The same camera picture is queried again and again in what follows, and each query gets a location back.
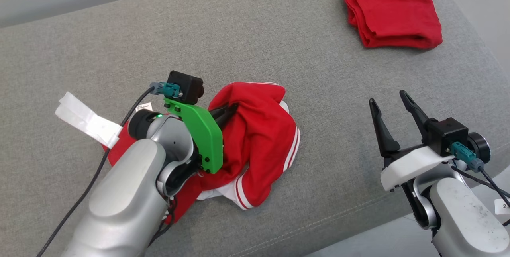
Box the teal camera connector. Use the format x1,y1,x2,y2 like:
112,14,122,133
149,82,182,98
451,141,485,172

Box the red shorts with white waistband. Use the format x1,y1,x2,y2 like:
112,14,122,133
338,0,443,49

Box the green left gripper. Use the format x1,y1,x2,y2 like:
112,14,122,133
163,98,239,175

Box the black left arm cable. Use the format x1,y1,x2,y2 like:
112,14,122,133
36,88,157,257

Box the teal left camera connector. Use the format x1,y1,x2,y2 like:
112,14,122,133
149,82,182,98

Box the teal right camera connector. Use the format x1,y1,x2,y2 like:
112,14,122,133
451,141,485,172

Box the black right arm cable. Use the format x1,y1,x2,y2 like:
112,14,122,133
450,165,510,226

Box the red t-shirt with white sleeves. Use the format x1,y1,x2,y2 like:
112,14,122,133
55,82,301,226

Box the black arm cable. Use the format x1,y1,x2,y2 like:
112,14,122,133
450,165,510,226
36,88,157,257

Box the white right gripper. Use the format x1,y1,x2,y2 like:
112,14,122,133
369,90,455,192

